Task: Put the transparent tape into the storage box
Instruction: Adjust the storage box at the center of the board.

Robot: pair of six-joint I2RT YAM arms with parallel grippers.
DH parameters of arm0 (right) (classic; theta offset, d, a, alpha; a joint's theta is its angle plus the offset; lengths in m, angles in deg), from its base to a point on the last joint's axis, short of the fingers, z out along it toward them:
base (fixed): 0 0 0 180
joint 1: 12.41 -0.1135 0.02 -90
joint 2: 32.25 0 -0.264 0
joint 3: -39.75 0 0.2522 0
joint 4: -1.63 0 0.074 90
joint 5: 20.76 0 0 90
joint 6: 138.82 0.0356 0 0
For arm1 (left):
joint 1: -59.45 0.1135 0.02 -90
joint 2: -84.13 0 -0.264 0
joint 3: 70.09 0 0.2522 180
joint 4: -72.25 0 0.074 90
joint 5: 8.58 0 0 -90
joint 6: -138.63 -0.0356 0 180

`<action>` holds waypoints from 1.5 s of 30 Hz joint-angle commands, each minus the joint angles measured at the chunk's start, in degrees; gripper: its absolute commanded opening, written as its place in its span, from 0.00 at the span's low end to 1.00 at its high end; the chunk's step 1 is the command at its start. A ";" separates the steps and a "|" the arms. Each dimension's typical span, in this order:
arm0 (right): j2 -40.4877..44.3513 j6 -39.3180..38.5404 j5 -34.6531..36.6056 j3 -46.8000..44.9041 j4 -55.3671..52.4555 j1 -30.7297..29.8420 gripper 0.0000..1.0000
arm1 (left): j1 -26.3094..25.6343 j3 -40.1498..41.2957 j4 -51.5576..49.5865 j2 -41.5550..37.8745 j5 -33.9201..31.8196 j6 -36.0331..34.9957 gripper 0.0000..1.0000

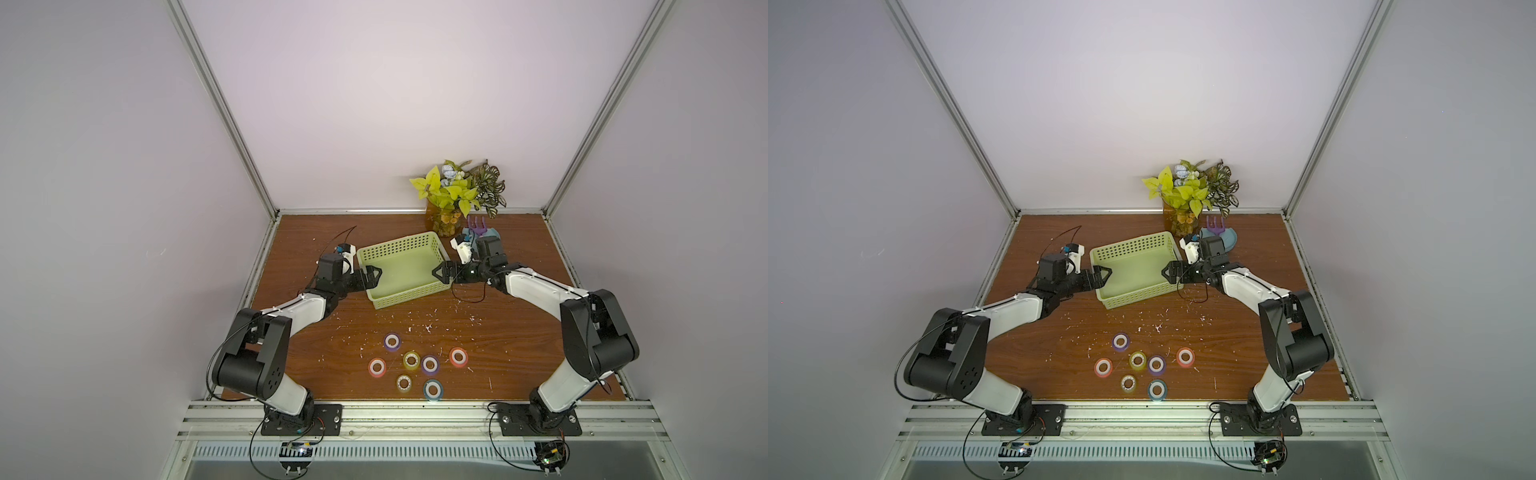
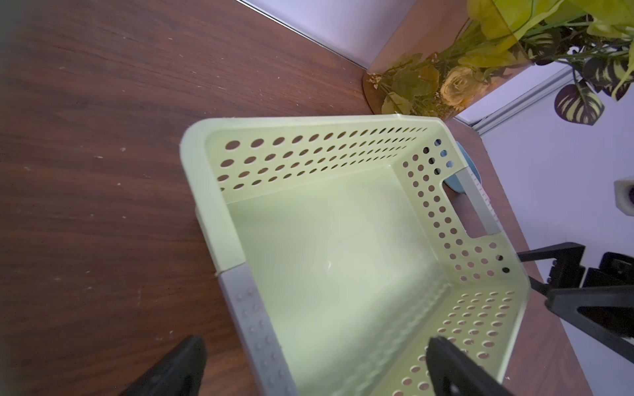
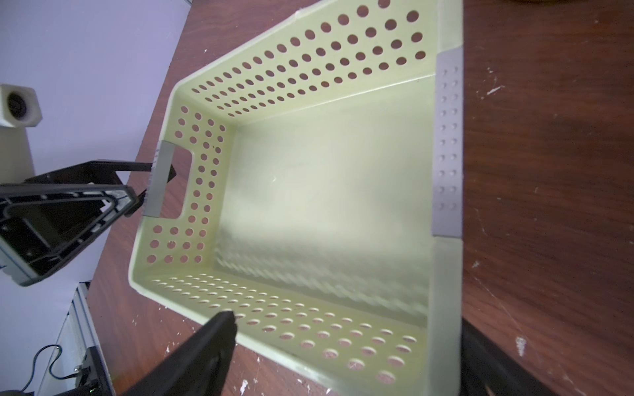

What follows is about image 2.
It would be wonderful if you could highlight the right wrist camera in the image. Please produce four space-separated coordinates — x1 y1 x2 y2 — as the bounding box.
614 176 634 217

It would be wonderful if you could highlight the amber vase with flowers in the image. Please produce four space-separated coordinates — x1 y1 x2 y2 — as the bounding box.
362 1 633 125

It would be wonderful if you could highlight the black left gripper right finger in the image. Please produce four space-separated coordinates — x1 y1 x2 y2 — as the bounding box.
426 337 512 396

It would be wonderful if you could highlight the green perforated storage basket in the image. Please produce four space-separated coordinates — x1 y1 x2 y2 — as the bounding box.
180 115 530 395

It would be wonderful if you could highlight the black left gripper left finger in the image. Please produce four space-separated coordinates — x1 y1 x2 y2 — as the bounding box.
121 335 207 396

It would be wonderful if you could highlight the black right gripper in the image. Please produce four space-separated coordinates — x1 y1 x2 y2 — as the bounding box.
517 242 634 362

